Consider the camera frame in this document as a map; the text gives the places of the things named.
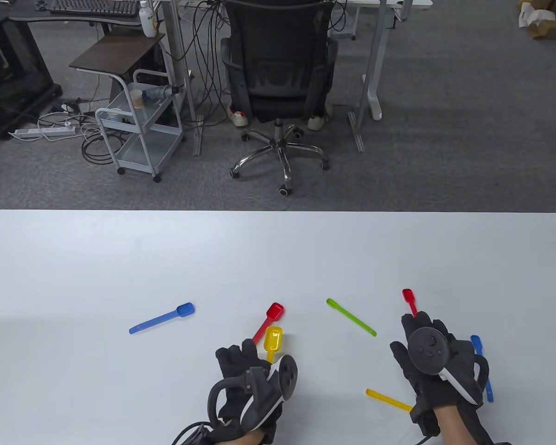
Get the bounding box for white floor cables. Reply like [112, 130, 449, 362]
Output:
[36, 110, 103, 142]

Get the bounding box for small blue measuring spoon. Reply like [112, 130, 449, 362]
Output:
[470, 335, 494, 403]

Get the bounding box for black wrist camera strap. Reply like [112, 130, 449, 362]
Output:
[409, 401, 512, 445]
[171, 420, 241, 445]

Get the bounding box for small red measuring spoon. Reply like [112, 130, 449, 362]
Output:
[402, 288, 419, 318]

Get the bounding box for green measuring spoon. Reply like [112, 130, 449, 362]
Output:
[326, 298, 377, 337]

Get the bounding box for large yellow measuring spoon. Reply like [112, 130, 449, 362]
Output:
[264, 326, 284, 364]

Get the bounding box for white plastic bottle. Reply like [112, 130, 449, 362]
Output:
[138, 0, 158, 38]

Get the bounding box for person's left forearm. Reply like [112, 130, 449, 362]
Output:
[229, 429, 265, 445]

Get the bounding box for person's left hand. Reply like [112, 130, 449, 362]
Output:
[212, 338, 294, 435]

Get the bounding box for black keyboard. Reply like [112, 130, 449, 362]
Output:
[50, 0, 140, 19]

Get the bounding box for large red measuring spoon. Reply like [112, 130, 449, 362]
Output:
[253, 303, 285, 344]

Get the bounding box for person's right hand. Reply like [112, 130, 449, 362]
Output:
[390, 311, 489, 409]

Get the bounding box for black desk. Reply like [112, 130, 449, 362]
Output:
[0, 0, 157, 35]

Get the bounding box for white power strip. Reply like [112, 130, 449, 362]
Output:
[8, 126, 77, 141]

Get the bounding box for small yellow measuring spoon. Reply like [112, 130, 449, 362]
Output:
[366, 389, 414, 412]

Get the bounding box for white paper bag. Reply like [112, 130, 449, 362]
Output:
[519, 2, 556, 29]

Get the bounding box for white storage box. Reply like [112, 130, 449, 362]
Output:
[329, 7, 357, 40]

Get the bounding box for grey metal utility cart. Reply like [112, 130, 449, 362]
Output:
[95, 69, 186, 183]

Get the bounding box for brown side table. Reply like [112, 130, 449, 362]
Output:
[69, 32, 166, 77]

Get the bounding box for blue grey tool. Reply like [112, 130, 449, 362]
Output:
[142, 85, 184, 102]

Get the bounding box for person's right forearm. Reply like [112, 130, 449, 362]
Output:
[433, 402, 473, 445]

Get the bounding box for black hanging cable bundle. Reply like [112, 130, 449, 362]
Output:
[185, 0, 234, 127]

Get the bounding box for large blue measuring spoon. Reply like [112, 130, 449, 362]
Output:
[129, 303, 196, 335]

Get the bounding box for black cabinet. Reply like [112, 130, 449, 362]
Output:
[0, 14, 63, 140]

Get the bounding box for cardboard box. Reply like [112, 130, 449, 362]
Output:
[519, 0, 556, 40]

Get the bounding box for black and white hand controller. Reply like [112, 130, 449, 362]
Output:
[407, 327, 484, 405]
[207, 355, 299, 432]

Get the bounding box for black mesh office chair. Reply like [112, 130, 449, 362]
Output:
[220, 0, 340, 196]

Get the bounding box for black coiled cable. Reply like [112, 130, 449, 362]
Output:
[81, 123, 121, 165]

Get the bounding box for white metal frame desk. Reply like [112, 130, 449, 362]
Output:
[160, 0, 434, 156]

